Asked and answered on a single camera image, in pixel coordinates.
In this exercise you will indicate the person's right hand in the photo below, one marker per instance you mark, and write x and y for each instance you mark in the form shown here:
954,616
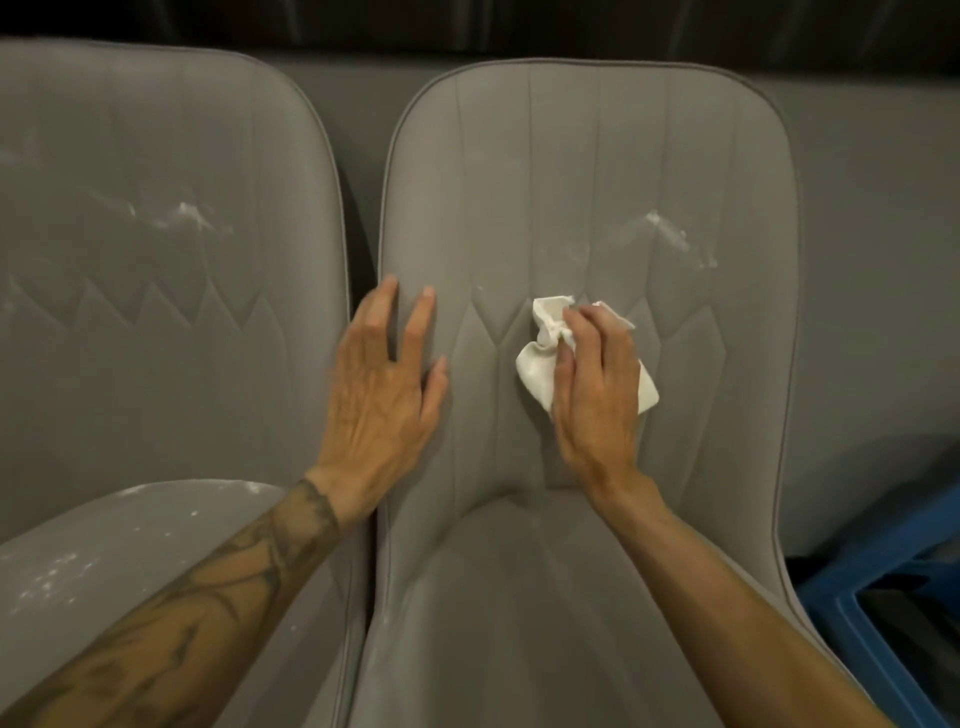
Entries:
600,405

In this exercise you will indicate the person's right forearm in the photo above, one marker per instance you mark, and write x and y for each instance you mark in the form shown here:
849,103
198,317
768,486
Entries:
720,615

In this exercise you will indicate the grey upholstered chair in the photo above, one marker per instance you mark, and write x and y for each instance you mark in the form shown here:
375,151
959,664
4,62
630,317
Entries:
165,225
600,187

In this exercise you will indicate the person's left middle finger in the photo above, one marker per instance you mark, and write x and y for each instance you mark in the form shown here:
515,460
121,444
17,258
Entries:
377,311

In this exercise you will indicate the person's left hand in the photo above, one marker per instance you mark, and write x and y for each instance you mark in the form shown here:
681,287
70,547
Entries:
375,420

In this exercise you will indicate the white cloth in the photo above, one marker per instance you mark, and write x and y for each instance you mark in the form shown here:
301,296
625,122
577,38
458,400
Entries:
536,360

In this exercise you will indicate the person's right thumb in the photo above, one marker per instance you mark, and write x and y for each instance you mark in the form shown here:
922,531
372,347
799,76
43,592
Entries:
562,379

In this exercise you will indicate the person's left thumb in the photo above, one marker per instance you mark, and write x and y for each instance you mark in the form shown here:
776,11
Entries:
435,386

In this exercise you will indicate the blue plastic crate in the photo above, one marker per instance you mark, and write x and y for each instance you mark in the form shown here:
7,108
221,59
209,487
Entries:
847,600

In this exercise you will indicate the person's left forearm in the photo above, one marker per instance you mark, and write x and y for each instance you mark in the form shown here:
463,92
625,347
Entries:
187,615

